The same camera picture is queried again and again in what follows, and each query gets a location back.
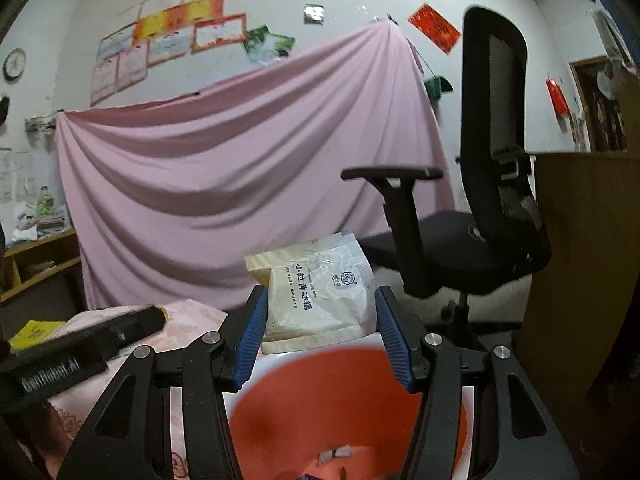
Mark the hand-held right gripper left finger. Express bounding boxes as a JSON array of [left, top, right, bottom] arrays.
[[57, 285, 271, 480]]

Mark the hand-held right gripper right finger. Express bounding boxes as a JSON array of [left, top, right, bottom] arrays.
[[374, 285, 583, 480]]

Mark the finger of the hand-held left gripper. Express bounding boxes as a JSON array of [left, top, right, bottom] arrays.
[[65, 306, 168, 358]]

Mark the white sugar packet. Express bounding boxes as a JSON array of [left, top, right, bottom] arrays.
[[244, 230, 377, 356]]

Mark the orange bin with white rim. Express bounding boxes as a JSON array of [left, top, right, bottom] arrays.
[[227, 342, 473, 480]]

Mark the yellow packet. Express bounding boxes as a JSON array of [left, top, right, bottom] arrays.
[[9, 319, 68, 352]]

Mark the wooden shelf unit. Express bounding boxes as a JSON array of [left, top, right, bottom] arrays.
[[0, 227, 83, 303]]

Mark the stack of papers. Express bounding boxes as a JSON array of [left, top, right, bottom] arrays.
[[12, 212, 68, 241]]

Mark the pink hanging sheet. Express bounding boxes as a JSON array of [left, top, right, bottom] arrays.
[[55, 17, 458, 311]]

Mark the brown wooden cabinet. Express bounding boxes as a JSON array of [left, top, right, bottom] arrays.
[[515, 150, 640, 406]]

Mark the green hanging dustpan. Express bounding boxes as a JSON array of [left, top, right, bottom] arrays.
[[422, 75, 453, 101]]

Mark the black office chair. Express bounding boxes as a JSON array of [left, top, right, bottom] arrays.
[[341, 6, 553, 336]]

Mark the red hanging ornament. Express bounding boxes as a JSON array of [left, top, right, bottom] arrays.
[[546, 77, 571, 118]]

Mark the white hanging plastic bag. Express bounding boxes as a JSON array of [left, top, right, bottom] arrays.
[[592, 9, 638, 103]]

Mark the white wall calendar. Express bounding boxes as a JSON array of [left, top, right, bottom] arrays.
[[0, 149, 31, 206]]

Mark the round wall clock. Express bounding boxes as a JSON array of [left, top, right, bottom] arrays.
[[3, 48, 27, 81]]

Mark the group of wall certificates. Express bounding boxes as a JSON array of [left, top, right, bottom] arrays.
[[90, 0, 283, 107]]

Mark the green printed wall poster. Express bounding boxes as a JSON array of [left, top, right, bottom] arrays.
[[243, 26, 296, 66]]

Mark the wooden door frame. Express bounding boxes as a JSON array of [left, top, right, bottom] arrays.
[[569, 55, 633, 153]]

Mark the red paper wall poster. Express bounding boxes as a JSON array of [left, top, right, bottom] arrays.
[[407, 3, 462, 56]]

